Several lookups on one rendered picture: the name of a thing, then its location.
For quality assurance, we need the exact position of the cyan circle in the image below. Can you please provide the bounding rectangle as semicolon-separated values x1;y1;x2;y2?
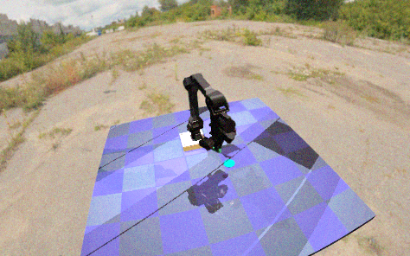
224;159;234;168

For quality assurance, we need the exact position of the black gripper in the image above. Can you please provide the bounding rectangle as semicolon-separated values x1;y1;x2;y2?
199;123;224;151

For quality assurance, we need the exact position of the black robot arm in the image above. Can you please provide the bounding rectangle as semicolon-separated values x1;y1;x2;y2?
183;73;237;144

